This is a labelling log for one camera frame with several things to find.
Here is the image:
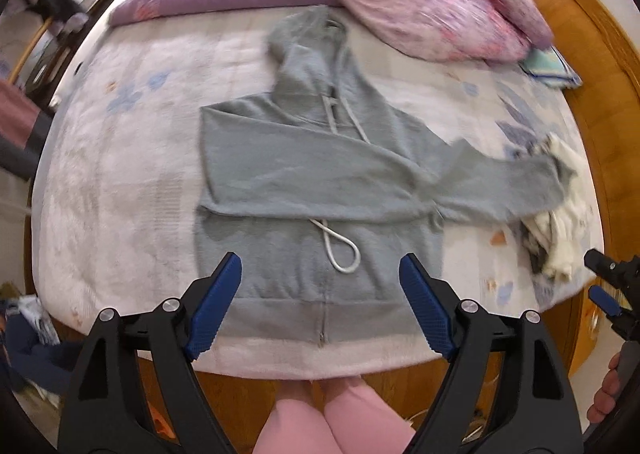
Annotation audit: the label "person's right hand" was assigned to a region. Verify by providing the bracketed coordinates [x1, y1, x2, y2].
[587, 350, 627, 425]

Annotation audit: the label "dark red cloth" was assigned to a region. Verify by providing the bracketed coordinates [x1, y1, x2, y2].
[0, 79, 55, 181]

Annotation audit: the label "white floral bed sheet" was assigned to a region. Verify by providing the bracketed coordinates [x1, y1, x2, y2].
[25, 9, 606, 381]

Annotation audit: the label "person's legs in pink pants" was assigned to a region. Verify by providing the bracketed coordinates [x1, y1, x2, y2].
[252, 376, 417, 454]

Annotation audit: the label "teal folded cloth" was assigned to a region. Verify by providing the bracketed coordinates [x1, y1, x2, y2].
[517, 46, 583, 89]

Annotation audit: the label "wooden bed frame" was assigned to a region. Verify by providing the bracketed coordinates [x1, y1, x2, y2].
[50, 0, 640, 454]

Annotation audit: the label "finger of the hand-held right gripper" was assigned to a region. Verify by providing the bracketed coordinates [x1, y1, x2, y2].
[584, 249, 640, 296]
[588, 285, 640, 341]

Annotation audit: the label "pile of white clothes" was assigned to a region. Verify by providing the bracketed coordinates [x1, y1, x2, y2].
[517, 133, 588, 281]

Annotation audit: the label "grey zip hoodie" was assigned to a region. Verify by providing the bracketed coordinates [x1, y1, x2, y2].
[192, 5, 576, 349]

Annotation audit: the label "dark blue cloth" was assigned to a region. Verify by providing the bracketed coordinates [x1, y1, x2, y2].
[0, 296, 86, 397]

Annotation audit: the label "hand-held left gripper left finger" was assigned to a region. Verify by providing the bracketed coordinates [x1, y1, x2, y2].
[57, 252, 243, 454]

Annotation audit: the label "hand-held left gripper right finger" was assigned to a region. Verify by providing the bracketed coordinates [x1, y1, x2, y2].
[399, 253, 585, 454]

